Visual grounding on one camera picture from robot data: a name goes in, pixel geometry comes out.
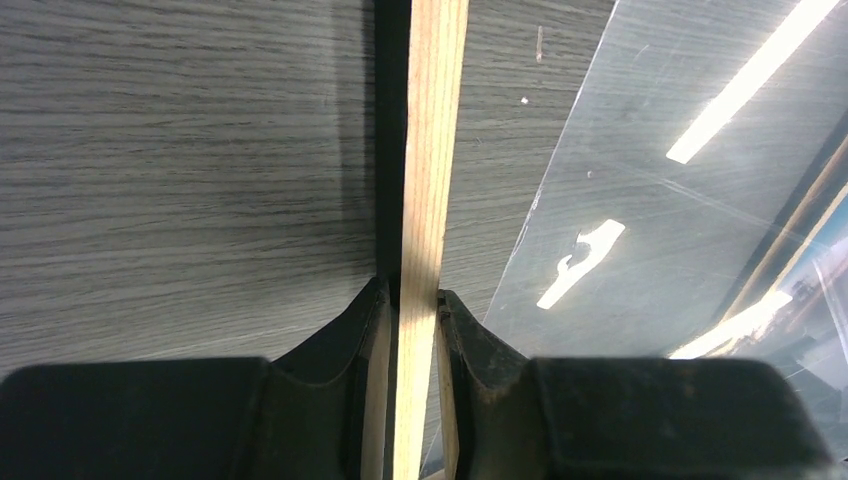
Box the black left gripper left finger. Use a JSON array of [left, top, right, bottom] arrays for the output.
[[1, 278, 390, 479]]

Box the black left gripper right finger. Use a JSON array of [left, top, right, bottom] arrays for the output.
[[437, 290, 845, 479]]

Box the clear acrylic sheet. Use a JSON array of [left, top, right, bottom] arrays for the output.
[[417, 0, 848, 480]]

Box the light wooden picture frame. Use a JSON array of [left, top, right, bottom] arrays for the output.
[[360, 1, 469, 479]]

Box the beach landscape photo print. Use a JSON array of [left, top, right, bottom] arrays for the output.
[[755, 188, 847, 451]]

